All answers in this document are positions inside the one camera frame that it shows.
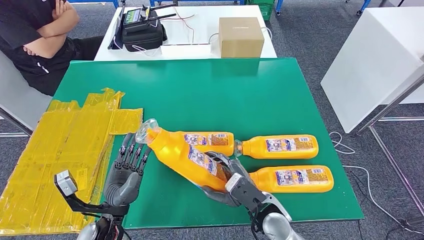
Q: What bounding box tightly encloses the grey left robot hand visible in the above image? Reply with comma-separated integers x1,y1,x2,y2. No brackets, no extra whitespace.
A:
103,132,153,208

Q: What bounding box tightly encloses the person's right hand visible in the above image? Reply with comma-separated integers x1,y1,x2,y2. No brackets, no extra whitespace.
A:
52,0,69,19

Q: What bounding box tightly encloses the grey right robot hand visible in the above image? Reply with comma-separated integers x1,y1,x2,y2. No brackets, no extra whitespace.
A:
199,151,256,209

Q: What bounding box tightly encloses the orange bottle clear cap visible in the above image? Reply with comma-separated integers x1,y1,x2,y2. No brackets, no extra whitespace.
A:
135,118,233,193
233,134,320,160
177,131,235,157
249,164,335,194

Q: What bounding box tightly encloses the person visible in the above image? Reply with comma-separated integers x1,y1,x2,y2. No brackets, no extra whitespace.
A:
0,0,105,97

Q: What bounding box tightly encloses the pale grey side table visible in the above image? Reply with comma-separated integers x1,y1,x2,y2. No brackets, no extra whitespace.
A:
0,51,54,137

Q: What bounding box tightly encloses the black remote controller with antennas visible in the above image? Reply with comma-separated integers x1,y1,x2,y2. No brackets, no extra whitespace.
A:
122,3,178,34

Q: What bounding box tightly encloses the black carry bag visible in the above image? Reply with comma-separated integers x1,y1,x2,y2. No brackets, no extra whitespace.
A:
120,11,168,53

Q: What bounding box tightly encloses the brown cardboard box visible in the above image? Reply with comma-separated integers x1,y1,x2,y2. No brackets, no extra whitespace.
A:
218,17,266,59

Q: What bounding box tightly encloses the green plastic crate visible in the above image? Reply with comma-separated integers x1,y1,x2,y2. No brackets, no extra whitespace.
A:
246,0,276,22

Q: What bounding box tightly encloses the white table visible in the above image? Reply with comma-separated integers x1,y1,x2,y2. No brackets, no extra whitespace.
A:
320,6,424,134

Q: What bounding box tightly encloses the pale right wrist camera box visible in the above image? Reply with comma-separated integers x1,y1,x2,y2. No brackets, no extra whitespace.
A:
225,172,246,195

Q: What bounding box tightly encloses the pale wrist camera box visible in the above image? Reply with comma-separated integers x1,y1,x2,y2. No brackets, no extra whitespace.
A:
225,172,246,195
54,169,79,197

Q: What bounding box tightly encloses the blue metal frame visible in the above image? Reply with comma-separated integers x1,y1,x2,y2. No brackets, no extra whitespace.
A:
274,0,372,17
67,0,120,9
149,0,247,8

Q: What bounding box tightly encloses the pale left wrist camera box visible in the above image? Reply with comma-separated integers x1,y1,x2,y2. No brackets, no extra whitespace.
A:
54,169,79,197

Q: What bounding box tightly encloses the white cord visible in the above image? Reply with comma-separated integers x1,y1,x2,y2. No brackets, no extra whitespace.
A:
131,44,162,58

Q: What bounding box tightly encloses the white floor cable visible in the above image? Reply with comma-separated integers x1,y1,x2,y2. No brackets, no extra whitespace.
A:
329,131,424,236

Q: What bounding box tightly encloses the silver metal table frame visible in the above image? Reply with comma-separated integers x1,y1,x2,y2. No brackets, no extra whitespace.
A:
356,72,424,216

